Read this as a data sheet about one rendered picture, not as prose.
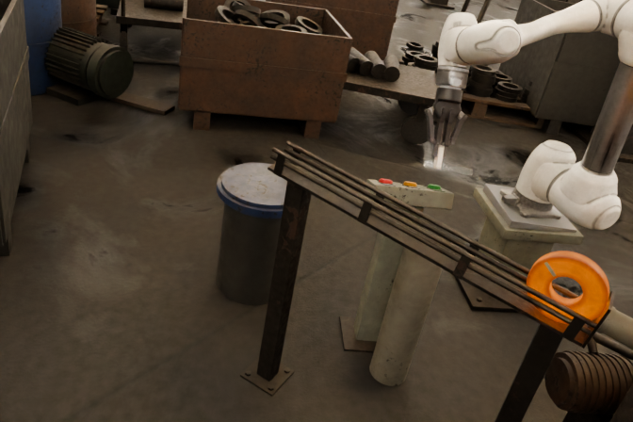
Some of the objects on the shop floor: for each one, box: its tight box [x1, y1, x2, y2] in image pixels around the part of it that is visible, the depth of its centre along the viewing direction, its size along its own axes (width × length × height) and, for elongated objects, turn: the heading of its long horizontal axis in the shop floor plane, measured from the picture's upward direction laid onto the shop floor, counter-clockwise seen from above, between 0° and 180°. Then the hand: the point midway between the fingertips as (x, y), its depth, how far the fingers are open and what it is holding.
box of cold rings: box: [498, 0, 620, 136], centre depth 441 cm, size 123×93×87 cm
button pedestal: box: [339, 179, 454, 353], centre depth 182 cm, size 16×24×62 cm, turn 77°
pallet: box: [398, 40, 545, 129], centre depth 447 cm, size 120×81×44 cm
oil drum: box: [0, 0, 63, 96], centre depth 320 cm, size 59×59×89 cm
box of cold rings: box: [266, 0, 403, 60], centre depth 494 cm, size 103×83×75 cm
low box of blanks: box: [178, 0, 353, 138], centre depth 345 cm, size 93×73×66 cm
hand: (438, 156), depth 167 cm, fingers closed
